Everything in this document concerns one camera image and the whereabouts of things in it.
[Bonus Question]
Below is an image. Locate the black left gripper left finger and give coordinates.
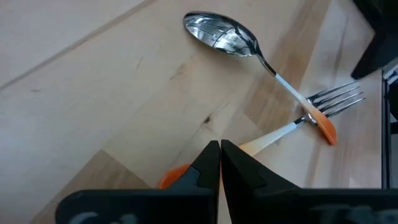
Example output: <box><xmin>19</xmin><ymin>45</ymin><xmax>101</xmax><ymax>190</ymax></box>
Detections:
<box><xmin>55</xmin><ymin>139</ymin><xmax>221</xmax><ymax>224</ymax></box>

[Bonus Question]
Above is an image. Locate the metal fork orange handle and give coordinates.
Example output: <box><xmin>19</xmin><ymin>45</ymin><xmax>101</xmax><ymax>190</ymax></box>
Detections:
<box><xmin>157</xmin><ymin>80</ymin><xmax>366</xmax><ymax>190</ymax></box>

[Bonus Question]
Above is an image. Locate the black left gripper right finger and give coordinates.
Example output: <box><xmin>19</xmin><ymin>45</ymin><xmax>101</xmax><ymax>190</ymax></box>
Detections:
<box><xmin>220</xmin><ymin>139</ymin><xmax>398</xmax><ymax>224</ymax></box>

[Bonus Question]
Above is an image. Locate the metal spoon orange handle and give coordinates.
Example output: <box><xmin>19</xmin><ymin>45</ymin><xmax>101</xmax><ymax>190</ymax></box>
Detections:
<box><xmin>182</xmin><ymin>11</ymin><xmax>338</xmax><ymax>146</ymax></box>

